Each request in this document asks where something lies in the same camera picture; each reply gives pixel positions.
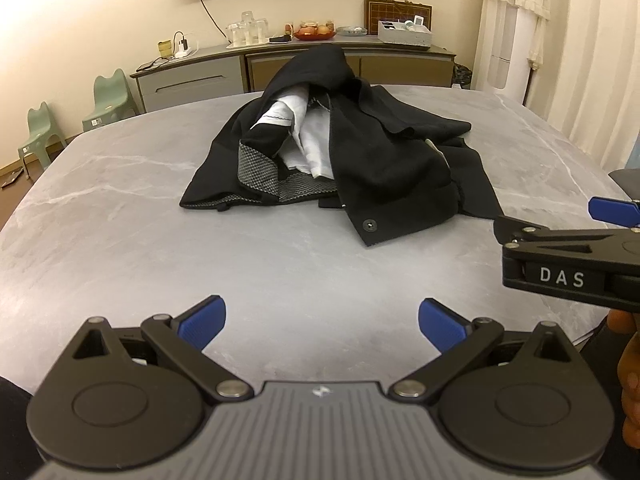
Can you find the clear glass cup set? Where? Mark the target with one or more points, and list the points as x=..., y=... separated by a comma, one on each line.
x=247, y=30

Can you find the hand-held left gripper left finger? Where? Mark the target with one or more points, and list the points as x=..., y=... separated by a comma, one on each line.
x=202, y=322

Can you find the dark bag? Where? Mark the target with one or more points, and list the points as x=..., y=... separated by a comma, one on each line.
x=462, y=77

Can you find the red fruit bowl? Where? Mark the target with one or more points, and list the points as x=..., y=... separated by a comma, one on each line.
x=314, y=33

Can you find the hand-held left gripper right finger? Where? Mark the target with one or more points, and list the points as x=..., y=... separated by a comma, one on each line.
x=442, y=325

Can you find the white power strip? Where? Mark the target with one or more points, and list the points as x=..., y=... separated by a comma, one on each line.
x=184, y=50

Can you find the yellow-green cup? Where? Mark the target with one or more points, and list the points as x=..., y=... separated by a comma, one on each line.
x=165, y=49

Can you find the black pants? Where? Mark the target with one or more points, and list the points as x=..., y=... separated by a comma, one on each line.
x=380, y=160

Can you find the person's right hand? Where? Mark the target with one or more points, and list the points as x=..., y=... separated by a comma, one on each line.
x=631, y=385

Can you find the long grey sideboard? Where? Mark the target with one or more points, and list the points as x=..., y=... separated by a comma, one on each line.
x=190, y=80

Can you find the cream curtain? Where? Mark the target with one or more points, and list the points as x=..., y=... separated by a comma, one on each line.
x=590, y=60

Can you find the dark item on floor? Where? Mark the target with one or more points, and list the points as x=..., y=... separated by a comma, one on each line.
x=11, y=177

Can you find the green child chair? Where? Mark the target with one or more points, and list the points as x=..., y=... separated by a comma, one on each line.
x=112, y=97
x=42, y=132

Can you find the white standing air conditioner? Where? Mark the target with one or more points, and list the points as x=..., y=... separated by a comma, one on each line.
x=510, y=50

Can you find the white storage box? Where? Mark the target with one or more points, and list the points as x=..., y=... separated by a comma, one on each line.
x=402, y=36

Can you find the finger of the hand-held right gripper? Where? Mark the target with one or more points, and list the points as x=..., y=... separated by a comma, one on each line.
x=612, y=210
x=560, y=239

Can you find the wooden framed board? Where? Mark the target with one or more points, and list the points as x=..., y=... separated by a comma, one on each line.
x=372, y=15

